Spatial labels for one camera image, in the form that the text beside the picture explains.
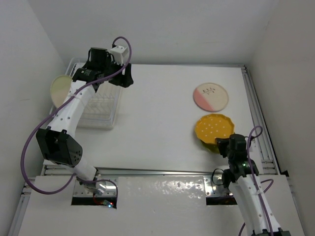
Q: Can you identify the green dotted plate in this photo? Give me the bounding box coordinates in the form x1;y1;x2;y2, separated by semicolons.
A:
201;140;220;154

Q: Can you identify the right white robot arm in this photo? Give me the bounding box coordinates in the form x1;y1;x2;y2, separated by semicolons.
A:
216;134;291;236

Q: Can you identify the white foreground cover board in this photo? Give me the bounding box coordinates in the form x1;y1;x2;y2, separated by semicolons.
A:
18;175;306;236

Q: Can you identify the cream round plate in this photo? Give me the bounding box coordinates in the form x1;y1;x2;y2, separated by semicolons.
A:
50;75;72;108

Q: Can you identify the white wire dish rack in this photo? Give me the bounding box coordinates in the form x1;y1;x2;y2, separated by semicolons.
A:
51;58;121;129

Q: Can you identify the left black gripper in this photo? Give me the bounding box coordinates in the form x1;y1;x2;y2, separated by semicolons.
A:
100;57;132;88

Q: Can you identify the small green circuit board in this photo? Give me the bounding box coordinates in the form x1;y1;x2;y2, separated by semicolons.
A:
93;196;114;208

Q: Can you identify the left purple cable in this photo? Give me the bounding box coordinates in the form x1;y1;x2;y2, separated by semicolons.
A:
20;36;132;208

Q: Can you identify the white pink floral plate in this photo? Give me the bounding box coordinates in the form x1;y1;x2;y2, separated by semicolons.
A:
193;83;229;112

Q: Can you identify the orange dotted plate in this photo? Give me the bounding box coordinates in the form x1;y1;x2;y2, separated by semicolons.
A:
194;114;235;145

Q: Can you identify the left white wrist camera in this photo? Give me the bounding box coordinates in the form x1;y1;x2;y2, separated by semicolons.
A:
109;45;129;65

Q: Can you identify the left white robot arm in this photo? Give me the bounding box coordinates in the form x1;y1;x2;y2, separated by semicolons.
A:
36;45;133;185

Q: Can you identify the front aluminium frame rail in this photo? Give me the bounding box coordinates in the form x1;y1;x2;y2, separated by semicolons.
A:
40;161;279;176

